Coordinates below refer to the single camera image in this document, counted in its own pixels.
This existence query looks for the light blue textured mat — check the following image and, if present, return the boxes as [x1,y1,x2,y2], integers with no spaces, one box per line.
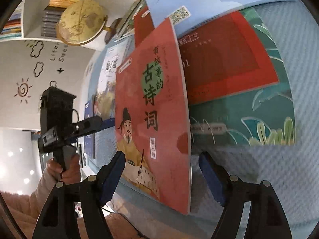
[83,2,308,239]

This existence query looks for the red book with white label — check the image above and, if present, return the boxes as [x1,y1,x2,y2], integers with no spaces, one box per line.
[134,5,280,105]

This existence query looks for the red sun wall sticker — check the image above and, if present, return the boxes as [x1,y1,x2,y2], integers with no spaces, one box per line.
[14,78,33,104]

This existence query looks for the dark wooden globe base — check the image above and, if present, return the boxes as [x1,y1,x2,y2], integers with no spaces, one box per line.
[105,19,125,43]

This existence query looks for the antique yellow globe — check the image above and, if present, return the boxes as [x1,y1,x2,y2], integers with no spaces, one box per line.
[55,0,111,46]

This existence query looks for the large cloud wall sticker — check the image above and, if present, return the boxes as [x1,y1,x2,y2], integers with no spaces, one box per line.
[30,40,45,58]

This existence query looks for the medium cloud wall sticker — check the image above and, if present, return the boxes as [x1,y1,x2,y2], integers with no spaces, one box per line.
[33,62,45,77]

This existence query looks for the pale illustrated book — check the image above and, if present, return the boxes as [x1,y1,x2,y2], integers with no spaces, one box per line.
[96,38,132,120]

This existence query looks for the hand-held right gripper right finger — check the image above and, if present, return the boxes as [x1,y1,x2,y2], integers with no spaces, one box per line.
[199,151,292,239]

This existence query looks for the light blue book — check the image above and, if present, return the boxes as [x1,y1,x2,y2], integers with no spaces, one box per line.
[145,0,296,34]

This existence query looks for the black lettering wall sticker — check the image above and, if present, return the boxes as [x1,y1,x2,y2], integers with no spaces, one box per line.
[49,41,69,63]

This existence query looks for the teal leaf-print book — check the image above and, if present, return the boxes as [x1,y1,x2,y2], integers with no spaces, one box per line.
[187,6,297,146]

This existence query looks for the salmon red poetry book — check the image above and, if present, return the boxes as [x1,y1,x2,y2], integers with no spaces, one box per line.
[115,17,192,216]

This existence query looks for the person's left hand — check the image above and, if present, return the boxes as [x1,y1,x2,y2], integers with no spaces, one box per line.
[46,154,82,187]

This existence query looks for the black door handle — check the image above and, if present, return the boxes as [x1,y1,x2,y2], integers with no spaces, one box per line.
[79,143,86,168]

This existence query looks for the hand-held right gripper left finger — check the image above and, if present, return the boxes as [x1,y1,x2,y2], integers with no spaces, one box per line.
[32,151,126,239]

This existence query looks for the row of thin shelf books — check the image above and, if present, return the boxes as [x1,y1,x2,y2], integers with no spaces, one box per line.
[0,12,23,40]

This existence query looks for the white bookshelf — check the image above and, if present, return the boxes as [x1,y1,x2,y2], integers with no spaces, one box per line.
[0,0,140,53]

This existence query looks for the row of dark grey books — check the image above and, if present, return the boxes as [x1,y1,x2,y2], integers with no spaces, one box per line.
[40,9,63,38]

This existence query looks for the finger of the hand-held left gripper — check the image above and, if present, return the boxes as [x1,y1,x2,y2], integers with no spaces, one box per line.
[72,116,116,140]

